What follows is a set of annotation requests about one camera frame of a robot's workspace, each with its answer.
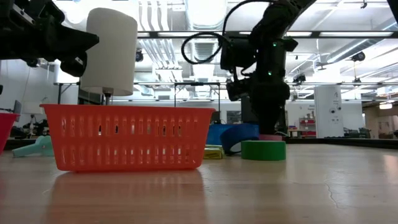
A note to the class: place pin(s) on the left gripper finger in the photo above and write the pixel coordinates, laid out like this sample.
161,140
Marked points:
74,34
74,63

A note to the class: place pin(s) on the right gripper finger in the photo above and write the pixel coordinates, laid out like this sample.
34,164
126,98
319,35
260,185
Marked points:
269,121

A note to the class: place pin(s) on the pink tape roll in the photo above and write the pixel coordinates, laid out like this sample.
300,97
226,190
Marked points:
270,137

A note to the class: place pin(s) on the green tape roll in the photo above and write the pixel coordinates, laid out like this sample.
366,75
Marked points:
264,151

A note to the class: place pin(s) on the blue tape roll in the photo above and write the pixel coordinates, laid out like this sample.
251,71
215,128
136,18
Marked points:
239,133

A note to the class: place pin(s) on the yellow-green staples box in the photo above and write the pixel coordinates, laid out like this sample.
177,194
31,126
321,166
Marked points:
213,154

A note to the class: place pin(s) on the staple remover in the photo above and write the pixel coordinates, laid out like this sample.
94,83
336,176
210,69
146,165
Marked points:
43,146

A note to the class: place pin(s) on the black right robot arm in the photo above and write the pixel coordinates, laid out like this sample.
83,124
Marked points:
273,18

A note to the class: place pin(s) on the white cylindrical bin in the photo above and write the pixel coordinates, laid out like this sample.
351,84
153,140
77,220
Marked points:
109,53

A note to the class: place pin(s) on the red storage shelf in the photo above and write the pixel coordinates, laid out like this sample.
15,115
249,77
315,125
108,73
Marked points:
308,121

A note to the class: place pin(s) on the blue plastic basket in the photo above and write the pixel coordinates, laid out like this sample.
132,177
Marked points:
214,133

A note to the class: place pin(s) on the white background pillar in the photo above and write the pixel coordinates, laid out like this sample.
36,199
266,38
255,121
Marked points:
326,124

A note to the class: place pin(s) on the orange plastic basket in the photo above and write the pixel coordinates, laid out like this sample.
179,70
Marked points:
124,112

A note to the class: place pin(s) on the red plastic basket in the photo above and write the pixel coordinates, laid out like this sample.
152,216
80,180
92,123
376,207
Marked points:
6,130

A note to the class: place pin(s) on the black overhead crossbar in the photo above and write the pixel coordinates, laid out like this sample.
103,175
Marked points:
342,34

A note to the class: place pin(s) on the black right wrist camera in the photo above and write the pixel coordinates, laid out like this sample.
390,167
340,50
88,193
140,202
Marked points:
236,90

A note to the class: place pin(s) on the black ceiling camera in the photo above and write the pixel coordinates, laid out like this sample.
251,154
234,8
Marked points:
139,56
359,56

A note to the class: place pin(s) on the black background workbench frame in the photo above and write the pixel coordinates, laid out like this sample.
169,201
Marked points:
196,83

